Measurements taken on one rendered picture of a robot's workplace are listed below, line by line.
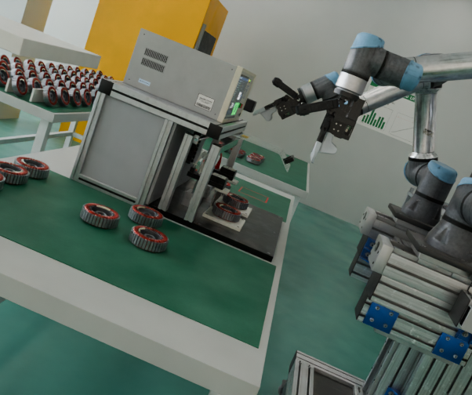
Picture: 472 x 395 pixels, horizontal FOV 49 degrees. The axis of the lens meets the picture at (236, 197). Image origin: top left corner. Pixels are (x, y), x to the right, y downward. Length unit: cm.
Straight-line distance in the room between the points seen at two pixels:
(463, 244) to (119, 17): 473
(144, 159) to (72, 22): 634
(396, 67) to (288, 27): 594
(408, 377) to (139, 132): 128
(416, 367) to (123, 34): 462
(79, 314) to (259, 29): 647
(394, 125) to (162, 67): 566
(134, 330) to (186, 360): 12
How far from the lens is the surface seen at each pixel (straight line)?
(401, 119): 733
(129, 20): 577
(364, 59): 140
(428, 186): 213
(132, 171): 182
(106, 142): 185
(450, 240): 165
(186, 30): 559
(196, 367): 109
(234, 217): 194
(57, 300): 113
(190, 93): 188
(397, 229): 212
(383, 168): 735
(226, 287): 144
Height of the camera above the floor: 128
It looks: 12 degrees down
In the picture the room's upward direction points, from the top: 22 degrees clockwise
